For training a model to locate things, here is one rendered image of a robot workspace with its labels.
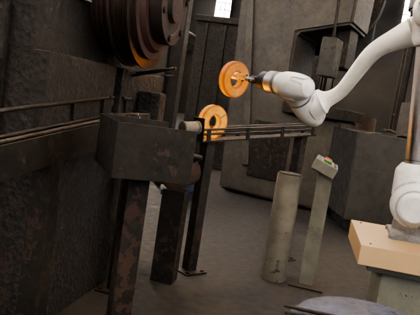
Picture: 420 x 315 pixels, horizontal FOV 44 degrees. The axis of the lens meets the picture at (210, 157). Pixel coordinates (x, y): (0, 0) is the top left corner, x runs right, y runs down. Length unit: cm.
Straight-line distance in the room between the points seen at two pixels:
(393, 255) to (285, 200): 78
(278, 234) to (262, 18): 260
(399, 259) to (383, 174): 206
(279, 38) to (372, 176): 151
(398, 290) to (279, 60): 292
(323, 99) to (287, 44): 247
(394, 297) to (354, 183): 187
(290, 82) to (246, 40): 268
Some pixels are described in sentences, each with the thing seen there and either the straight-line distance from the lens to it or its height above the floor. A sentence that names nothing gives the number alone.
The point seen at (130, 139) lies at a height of 68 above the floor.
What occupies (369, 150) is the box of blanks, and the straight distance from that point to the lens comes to 376.
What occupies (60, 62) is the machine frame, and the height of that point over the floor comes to 85.
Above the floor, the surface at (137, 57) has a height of 91.
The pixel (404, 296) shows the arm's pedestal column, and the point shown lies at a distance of 199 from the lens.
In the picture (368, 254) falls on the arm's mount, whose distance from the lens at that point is 178.
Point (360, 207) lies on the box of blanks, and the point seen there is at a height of 22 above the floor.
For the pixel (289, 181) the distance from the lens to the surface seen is 241.
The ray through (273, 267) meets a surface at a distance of 249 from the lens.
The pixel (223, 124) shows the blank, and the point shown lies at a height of 70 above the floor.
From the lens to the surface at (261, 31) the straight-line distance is 464.
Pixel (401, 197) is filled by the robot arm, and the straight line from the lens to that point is 170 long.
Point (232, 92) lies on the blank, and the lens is 225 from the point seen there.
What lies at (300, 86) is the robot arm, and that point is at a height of 90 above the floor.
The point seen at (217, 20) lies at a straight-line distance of 615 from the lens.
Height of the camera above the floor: 81
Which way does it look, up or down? 6 degrees down
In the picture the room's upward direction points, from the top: 9 degrees clockwise
